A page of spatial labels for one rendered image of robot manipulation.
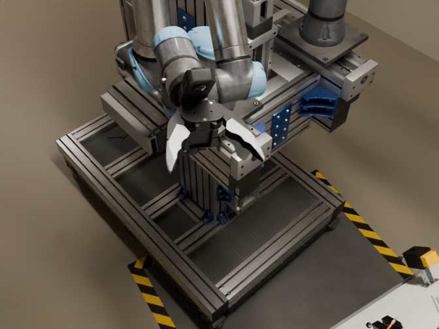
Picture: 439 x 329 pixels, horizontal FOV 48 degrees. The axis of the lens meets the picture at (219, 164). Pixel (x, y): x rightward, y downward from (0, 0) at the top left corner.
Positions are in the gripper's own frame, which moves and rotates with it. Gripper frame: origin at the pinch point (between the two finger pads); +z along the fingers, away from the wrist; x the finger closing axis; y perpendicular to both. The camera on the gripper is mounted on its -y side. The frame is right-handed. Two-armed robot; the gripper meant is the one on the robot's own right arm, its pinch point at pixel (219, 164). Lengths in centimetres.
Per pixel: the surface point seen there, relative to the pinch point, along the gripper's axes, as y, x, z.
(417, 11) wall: 105, -207, -193
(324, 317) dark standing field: 149, -77, -24
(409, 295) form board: 58, -59, 6
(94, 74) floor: 160, 2, -219
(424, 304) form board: 52, -58, 11
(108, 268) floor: 161, 12, -75
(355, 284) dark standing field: 146, -97, -35
